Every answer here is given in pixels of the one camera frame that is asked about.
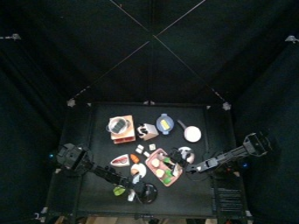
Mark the dark round pot lid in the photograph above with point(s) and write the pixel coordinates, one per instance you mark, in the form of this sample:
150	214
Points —
152	197

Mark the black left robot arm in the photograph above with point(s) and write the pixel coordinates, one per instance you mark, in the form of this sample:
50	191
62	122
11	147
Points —
103	171

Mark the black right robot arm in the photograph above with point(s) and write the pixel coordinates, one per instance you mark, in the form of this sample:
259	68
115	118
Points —
234	153

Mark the white toy cooking pot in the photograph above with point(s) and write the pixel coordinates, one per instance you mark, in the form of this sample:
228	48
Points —
119	126

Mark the small green toy vegetable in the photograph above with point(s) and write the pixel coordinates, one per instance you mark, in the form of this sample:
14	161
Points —
166	159

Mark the wooden toy onion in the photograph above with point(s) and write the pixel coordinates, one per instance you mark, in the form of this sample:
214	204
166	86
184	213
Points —
135	171

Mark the white round plate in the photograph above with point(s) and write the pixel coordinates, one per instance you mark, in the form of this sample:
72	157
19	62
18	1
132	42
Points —
142	170

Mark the flat green toy vegetable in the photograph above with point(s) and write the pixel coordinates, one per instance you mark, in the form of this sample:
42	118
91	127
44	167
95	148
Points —
168	179

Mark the wooden serving tray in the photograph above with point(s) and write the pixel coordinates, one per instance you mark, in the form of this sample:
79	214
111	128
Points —
150	159

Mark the light green toy vegetable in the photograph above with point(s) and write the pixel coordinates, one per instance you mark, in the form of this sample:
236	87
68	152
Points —
119	190

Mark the toy sushi roll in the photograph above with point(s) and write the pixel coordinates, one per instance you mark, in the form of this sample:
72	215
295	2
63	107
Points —
139	149
146	154
152	147

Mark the orange toy carrot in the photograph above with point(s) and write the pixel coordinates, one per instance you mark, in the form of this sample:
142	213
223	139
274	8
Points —
134	158

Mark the white toy knife block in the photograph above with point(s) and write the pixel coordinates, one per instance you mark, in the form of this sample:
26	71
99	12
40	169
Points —
150	132

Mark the yellow toy food piece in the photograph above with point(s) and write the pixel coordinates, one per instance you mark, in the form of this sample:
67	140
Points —
166	124

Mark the wooden toy stove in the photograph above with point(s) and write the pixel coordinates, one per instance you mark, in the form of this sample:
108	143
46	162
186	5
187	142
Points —
127	137

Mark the metal frame corner bracket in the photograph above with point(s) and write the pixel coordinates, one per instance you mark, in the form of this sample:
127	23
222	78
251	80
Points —
15	36
71	102
291	38
226	106

